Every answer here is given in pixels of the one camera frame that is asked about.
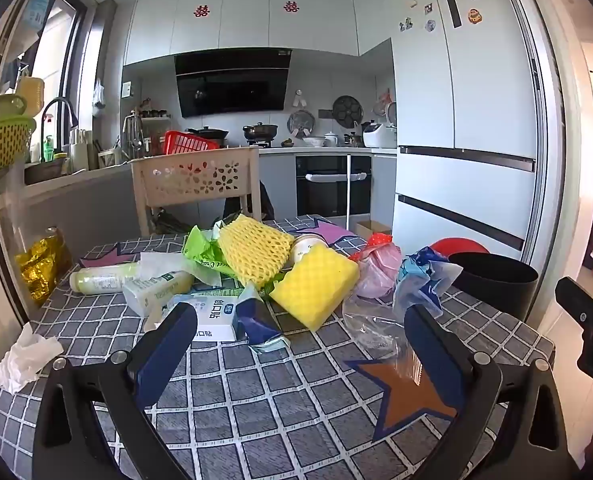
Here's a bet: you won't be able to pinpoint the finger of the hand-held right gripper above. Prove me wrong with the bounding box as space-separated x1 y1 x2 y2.
555 276 593 333

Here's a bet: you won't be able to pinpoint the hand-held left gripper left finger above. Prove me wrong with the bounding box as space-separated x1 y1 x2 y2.
32 302 198 480

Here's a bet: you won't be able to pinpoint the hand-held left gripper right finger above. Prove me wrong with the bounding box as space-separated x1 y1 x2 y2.
404 304 582 480

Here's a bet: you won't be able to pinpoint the white and blue carton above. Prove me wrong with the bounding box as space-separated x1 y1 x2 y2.
174 294 240 342

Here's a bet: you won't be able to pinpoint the clear plastic bag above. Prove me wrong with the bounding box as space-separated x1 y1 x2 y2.
343 295 422 386

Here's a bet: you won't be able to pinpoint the blue and white plastic bag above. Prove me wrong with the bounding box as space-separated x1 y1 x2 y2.
393 246 462 318

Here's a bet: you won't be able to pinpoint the black trash bin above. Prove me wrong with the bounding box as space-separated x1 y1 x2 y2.
447 253 540 323

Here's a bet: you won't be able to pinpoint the dark blue wrapper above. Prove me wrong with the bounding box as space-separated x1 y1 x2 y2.
234 282 290 353

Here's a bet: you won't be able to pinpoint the pale green-capped bottle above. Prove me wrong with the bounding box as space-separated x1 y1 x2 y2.
69 262 142 295

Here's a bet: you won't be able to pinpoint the pink plastic bag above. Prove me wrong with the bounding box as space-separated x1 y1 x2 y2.
357 242 402 301

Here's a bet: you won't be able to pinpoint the green plastic snack bag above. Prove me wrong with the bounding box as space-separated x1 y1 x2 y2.
182 224 237 281

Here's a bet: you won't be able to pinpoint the red polka dot packet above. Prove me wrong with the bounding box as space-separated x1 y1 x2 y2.
349 232 393 261

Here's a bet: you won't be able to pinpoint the yellow foam fruit net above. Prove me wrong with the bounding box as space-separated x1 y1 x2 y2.
218 214 293 288

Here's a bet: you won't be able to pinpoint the yellow sponge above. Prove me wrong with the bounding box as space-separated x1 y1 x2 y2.
269 244 360 332

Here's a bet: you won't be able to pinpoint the white paper tub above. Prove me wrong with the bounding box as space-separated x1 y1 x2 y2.
291 234 330 266

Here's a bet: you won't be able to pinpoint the red plastic stool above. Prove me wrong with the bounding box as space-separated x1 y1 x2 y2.
429 238 491 261

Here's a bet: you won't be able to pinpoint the cardboard box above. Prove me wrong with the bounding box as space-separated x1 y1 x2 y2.
355 220 392 241

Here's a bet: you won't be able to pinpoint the crumpled white tissue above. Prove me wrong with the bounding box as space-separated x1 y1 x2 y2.
0 322 64 395

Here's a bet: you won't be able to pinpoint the gold foil bag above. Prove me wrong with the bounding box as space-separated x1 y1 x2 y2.
15 227 72 306

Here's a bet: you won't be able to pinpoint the dark jacket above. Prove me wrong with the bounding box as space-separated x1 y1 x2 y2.
225 180 276 223

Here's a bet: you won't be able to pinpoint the black built-in oven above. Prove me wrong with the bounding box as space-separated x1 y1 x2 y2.
295 155 372 217

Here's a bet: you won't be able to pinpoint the red plastic basket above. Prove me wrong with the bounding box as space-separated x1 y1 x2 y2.
162 131 220 156

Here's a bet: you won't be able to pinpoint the white refrigerator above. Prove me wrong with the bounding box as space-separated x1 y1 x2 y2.
384 0 547 261

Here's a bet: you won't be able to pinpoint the black wok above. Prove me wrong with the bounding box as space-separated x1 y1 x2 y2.
186 126 230 142

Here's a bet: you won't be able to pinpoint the white rice cooker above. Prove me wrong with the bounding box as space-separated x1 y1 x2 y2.
363 121 398 149

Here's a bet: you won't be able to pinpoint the dark cooking pot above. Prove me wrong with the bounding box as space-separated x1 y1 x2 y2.
242 122 278 142

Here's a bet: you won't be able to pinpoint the green colander basket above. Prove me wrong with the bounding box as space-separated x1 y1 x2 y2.
0 115 37 173

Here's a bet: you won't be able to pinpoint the round metal steamer rack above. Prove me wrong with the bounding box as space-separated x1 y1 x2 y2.
287 110 317 139

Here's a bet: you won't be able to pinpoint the black kitchen faucet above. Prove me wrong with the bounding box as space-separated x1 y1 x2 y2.
40 97 80 163

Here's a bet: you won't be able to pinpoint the black range hood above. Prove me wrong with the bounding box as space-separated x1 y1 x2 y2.
174 47 293 118

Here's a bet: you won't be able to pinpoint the white upper cabinets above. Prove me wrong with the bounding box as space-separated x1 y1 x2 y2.
125 0 392 66

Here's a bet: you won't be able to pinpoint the dark perforated wall pan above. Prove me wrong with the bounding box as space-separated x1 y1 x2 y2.
333 95 365 128

